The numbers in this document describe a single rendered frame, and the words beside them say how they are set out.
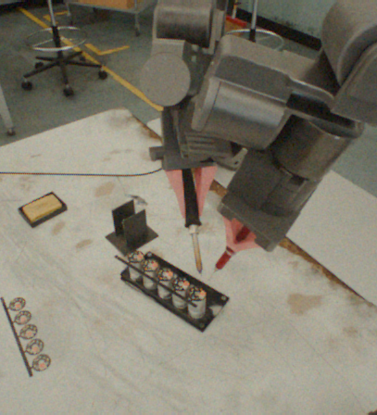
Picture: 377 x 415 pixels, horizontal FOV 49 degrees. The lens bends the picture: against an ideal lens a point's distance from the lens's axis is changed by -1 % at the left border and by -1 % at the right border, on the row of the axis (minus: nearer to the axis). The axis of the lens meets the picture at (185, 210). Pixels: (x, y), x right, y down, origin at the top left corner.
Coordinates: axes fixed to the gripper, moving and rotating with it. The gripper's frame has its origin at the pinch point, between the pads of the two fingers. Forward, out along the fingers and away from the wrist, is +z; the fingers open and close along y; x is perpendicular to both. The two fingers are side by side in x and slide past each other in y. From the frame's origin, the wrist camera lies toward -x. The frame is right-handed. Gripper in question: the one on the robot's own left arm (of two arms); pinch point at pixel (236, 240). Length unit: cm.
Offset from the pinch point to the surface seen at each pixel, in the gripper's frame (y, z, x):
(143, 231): -7.4, 22.6, -14.1
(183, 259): -7.4, 21.7, -5.5
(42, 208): -1.9, 29.8, -32.3
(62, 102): -126, 151, -145
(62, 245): 1.7, 28.2, -23.6
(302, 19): -308, 105, -71
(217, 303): -2.4, 17.5, 3.1
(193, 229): -4.1, 8.9, -5.9
